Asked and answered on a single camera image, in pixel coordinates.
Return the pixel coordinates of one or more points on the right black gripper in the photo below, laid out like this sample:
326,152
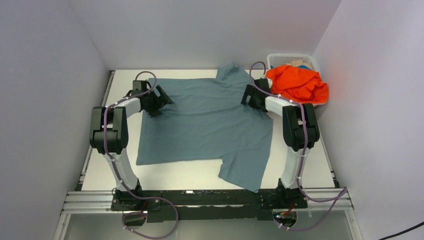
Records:
250,91

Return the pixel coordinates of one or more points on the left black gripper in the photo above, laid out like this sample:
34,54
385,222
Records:
160,102

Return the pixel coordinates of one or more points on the grey-blue t shirt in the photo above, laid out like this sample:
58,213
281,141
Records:
208,121

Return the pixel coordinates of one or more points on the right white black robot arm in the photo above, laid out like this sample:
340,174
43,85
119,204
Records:
300,133

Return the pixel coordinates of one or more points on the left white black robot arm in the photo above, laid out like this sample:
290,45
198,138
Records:
109,132

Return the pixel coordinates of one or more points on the orange t shirt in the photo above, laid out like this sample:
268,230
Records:
298,84

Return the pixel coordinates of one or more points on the tan item in basket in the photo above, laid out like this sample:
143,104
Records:
297,62

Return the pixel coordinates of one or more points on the blue garment in basket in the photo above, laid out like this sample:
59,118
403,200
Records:
304,67

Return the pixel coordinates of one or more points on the white plastic laundry basket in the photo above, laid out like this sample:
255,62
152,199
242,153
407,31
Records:
279,59

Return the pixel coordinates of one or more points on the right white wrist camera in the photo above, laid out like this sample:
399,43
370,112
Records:
265,84

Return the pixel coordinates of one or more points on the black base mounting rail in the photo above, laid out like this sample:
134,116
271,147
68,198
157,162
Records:
218,204

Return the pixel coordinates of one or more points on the aluminium frame rail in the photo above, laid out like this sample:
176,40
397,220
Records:
102,202

